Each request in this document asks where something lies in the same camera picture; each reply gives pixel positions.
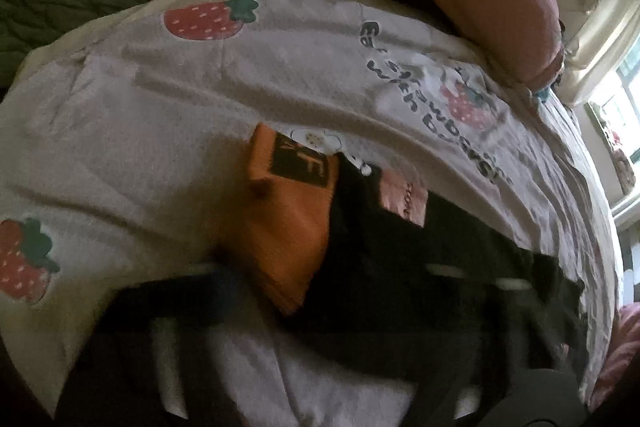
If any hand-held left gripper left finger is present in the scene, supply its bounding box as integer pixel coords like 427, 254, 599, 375
55, 257, 281, 427

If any window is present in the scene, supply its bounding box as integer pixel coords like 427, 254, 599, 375
585, 52, 640, 162

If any pink blanket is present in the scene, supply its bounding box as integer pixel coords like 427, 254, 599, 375
587, 302, 640, 413

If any strawberry print bed sheet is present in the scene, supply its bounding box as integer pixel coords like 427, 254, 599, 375
0, 0, 626, 427

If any cream curtain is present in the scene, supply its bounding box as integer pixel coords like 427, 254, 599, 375
560, 0, 640, 108

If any plush toy on window sill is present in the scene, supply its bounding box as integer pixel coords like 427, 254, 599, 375
607, 132, 638, 195

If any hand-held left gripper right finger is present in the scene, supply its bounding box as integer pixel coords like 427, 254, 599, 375
420, 259, 596, 413

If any black and orange small garment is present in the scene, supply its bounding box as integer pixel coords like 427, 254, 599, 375
215, 122, 591, 388

